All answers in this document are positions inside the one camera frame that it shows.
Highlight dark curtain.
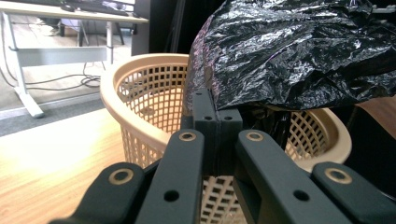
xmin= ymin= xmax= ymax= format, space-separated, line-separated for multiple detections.
xmin=148 ymin=0 xmax=226 ymax=56

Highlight black plastic garbage bag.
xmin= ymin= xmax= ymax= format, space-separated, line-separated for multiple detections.
xmin=182 ymin=0 xmax=396 ymax=150

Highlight black floor cables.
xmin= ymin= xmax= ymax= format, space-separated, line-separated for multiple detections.
xmin=0 ymin=61 xmax=103 ymax=93

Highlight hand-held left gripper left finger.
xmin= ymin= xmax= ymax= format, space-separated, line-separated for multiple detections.
xmin=181 ymin=88 xmax=220 ymax=175

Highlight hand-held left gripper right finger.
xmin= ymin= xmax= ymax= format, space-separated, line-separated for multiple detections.
xmin=217 ymin=107 xmax=244 ymax=175

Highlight white metal frame desk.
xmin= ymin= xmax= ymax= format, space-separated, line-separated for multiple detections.
xmin=0 ymin=1 xmax=150 ymax=119

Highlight beige plastic mesh basket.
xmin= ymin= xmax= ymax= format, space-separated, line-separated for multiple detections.
xmin=99 ymin=52 xmax=353 ymax=224

